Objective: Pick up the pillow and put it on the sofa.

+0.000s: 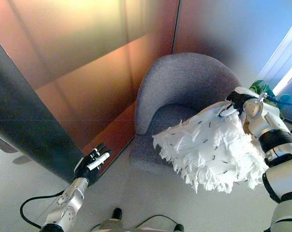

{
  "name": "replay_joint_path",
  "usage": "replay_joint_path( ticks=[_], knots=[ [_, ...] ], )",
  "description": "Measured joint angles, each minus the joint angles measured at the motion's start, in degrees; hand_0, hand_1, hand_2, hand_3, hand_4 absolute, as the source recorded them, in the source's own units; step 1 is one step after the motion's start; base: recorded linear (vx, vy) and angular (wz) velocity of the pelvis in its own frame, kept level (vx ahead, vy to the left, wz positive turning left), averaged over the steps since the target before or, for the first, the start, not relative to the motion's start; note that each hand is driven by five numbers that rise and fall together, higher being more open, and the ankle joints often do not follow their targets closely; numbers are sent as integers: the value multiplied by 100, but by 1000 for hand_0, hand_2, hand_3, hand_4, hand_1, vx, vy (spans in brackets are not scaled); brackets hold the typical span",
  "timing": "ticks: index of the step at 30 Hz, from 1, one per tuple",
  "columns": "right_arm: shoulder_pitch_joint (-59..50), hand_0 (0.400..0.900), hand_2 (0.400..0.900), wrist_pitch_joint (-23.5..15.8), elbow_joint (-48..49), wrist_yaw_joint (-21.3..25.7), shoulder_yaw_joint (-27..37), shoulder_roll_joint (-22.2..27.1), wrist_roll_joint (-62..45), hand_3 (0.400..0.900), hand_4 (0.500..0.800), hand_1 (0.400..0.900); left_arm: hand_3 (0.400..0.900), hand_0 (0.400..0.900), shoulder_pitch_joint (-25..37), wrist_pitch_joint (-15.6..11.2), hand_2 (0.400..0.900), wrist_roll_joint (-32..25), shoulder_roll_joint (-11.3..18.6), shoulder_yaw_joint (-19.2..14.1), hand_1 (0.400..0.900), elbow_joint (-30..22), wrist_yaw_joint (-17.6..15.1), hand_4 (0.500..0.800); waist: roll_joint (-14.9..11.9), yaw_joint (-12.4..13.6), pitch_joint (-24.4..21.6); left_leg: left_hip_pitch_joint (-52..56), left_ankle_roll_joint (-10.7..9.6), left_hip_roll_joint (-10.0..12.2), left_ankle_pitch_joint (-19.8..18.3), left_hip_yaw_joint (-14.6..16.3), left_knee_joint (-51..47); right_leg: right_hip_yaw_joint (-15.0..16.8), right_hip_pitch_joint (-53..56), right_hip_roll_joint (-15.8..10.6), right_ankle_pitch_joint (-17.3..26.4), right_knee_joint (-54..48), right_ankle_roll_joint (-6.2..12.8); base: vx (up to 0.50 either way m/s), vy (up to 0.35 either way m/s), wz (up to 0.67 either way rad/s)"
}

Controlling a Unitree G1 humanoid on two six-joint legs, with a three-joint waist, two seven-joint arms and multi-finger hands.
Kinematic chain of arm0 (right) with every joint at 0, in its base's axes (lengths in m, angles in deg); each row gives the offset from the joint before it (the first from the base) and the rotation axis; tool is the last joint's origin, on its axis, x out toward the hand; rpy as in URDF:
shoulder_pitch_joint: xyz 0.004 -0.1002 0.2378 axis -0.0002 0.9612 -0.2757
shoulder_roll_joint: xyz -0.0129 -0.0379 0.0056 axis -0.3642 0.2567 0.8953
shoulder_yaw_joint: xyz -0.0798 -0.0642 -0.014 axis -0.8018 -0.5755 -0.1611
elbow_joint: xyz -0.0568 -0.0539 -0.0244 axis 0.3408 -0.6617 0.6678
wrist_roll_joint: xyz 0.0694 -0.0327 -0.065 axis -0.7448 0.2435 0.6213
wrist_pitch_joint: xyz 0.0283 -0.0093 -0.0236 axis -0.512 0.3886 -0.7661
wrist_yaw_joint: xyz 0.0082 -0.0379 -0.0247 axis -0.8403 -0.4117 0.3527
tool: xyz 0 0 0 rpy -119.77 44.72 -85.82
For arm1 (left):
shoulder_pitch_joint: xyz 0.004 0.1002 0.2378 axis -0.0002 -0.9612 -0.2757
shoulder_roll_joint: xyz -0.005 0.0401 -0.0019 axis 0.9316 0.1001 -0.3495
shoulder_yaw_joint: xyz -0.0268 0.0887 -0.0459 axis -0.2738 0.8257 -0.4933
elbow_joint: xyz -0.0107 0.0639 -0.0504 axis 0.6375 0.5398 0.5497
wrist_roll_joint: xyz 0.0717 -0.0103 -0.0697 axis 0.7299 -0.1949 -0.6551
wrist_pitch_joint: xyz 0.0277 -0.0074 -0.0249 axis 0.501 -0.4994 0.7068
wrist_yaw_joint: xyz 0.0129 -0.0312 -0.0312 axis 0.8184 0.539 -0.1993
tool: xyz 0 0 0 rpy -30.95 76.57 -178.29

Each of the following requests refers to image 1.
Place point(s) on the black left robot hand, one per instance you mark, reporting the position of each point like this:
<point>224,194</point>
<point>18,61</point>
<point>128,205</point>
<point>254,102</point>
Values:
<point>92,164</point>

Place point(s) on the black robot foot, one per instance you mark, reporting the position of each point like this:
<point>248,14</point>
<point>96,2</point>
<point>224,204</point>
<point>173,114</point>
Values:
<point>118,213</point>

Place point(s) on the green potted plant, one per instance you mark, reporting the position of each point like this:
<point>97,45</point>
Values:
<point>259,87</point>

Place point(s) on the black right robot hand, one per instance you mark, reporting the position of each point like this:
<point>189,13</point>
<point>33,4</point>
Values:
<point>235,102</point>

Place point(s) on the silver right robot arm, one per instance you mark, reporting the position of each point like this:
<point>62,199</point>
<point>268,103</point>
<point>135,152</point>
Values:
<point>274,159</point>

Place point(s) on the white fringed cloth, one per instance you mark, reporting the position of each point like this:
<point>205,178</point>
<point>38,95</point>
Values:
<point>208,154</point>

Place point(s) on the grey fabric armchair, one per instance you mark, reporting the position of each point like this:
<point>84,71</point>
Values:
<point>182,96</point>

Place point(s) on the dark grey cabinet panel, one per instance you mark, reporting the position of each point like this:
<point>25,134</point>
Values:
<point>27,130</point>

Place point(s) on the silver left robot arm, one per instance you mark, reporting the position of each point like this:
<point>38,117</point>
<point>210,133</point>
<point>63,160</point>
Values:
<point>63,204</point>

